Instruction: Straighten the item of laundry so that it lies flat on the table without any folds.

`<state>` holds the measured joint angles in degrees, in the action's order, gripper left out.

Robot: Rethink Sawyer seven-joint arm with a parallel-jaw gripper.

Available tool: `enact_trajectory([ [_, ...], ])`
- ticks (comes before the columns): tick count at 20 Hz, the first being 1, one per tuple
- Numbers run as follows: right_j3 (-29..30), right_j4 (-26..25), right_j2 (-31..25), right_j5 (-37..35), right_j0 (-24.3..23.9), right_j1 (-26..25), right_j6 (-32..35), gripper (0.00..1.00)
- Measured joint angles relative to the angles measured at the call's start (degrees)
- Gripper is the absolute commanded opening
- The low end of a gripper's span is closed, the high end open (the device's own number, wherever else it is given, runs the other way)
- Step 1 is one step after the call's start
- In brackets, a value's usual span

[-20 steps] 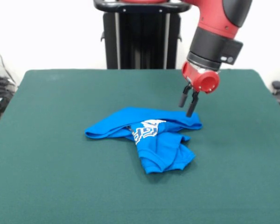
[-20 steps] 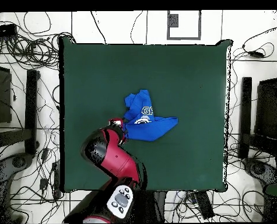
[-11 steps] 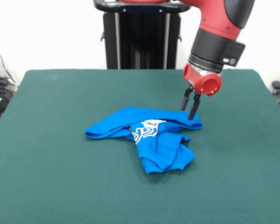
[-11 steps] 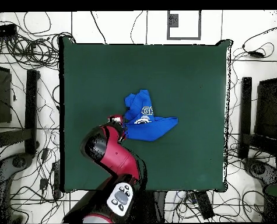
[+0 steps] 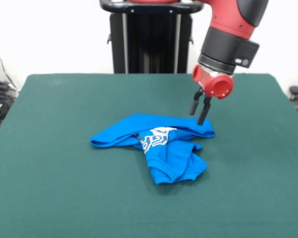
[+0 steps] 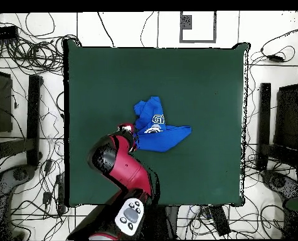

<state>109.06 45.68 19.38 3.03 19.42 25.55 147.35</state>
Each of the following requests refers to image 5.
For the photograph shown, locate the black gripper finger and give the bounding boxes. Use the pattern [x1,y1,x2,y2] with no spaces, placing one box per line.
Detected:
[189,89,204,116]
[197,96,212,125]

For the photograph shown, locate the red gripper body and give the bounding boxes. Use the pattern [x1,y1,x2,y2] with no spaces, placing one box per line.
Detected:
[192,64,235,100]

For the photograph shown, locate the blue shirt with white print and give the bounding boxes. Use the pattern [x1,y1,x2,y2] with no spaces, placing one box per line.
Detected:
[89,113,216,186]

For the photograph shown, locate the dark green table cloth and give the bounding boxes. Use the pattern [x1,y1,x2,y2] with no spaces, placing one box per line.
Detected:
[0,73,298,238]

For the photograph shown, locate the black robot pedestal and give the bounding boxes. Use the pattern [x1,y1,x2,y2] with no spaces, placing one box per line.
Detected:
[99,0,204,74]

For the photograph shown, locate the black cable bundle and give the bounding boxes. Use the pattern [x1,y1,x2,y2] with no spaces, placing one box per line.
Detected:
[0,81,18,129]

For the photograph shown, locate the thin grey cable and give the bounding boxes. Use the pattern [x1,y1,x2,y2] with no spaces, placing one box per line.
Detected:
[0,46,17,90]

